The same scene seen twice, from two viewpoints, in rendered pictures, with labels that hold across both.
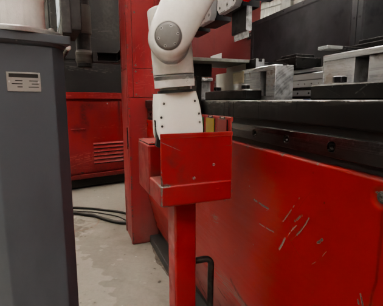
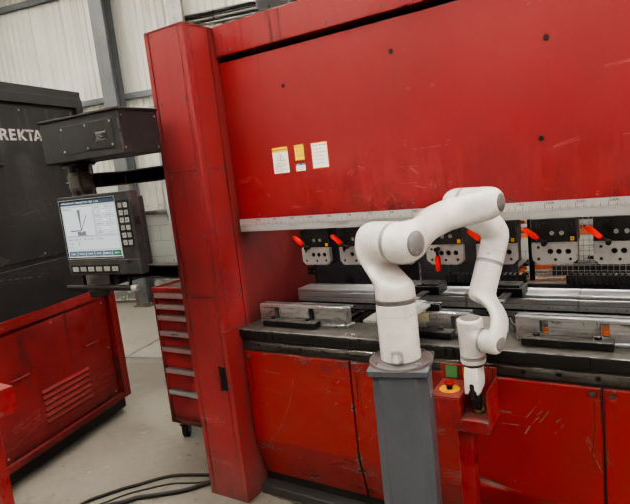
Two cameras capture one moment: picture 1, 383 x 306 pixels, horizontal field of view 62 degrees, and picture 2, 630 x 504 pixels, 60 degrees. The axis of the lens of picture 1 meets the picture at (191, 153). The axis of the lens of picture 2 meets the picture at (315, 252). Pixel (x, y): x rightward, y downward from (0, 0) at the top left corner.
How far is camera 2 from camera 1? 1.71 m
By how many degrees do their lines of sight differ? 37
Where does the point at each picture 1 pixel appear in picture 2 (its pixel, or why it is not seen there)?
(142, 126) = (240, 360)
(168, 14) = (501, 334)
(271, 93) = not seen: hidden behind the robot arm
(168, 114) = (479, 379)
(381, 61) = (555, 324)
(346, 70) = (533, 326)
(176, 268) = (475, 472)
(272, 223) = (516, 420)
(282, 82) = not seen: hidden behind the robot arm
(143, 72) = (233, 298)
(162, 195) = (488, 427)
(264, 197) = (505, 406)
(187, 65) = not seen: hidden behind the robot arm
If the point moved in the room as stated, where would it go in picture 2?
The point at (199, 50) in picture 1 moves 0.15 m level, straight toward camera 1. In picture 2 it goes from (272, 256) to (287, 258)
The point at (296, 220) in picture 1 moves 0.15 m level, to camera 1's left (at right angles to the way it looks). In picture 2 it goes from (539, 414) to (515, 429)
